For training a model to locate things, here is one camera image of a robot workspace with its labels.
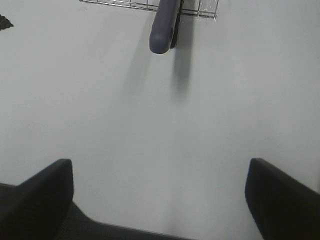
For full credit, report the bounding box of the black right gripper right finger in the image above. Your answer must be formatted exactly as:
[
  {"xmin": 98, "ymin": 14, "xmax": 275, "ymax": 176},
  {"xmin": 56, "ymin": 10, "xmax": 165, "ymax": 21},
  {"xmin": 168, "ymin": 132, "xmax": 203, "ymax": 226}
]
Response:
[{"xmin": 244, "ymin": 158, "xmax": 320, "ymax": 240}]

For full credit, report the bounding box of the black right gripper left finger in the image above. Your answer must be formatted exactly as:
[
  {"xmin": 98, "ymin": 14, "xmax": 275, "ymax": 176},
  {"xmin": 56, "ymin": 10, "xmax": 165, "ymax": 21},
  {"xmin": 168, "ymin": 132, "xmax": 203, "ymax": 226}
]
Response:
[{"xmin": 0, "ymin": 159, "xmax": 74, "ymax": 240}]

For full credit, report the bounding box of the pile of coffee beans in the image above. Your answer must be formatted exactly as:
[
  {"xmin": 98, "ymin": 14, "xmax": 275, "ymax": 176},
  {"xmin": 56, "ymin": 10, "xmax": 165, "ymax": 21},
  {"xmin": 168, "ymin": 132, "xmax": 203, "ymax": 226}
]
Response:
[{"xmin": 0, "ymin": 15, "xmax": 14, "ymax": 31}]

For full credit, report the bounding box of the purple hand brush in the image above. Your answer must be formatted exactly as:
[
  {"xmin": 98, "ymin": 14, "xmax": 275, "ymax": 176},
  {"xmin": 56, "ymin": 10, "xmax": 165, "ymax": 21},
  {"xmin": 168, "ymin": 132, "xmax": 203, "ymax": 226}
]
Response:
[{"xmin": 149, "ymin": 0, "xmax": 184, "ymax": 54}]

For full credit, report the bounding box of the chrome wire dish rack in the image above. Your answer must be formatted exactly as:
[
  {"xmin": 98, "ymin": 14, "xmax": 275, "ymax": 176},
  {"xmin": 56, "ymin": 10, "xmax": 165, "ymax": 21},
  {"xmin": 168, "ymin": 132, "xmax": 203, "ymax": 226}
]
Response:
[{"xmin": 81, "ymin": 0, "xmax": 220, "ymax": 19}]

